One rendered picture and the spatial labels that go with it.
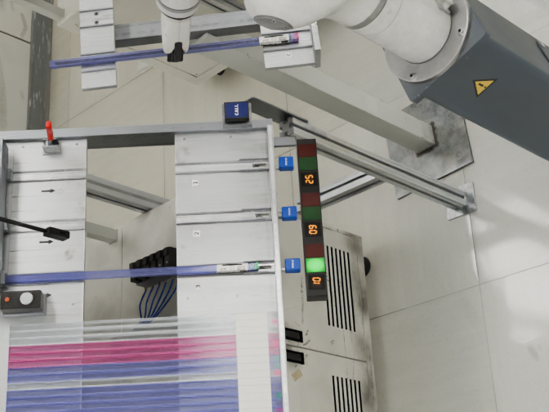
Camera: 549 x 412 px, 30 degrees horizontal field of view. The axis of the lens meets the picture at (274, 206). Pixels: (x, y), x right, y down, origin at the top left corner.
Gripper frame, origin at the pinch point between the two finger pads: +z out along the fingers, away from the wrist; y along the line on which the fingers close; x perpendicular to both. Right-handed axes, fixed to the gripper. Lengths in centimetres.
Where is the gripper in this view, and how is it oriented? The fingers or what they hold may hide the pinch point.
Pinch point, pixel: (175, 50)
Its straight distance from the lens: 210.3
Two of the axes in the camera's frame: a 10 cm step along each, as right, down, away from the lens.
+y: 1.1, 8.9, -4.4
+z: -1.3, 4.5, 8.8
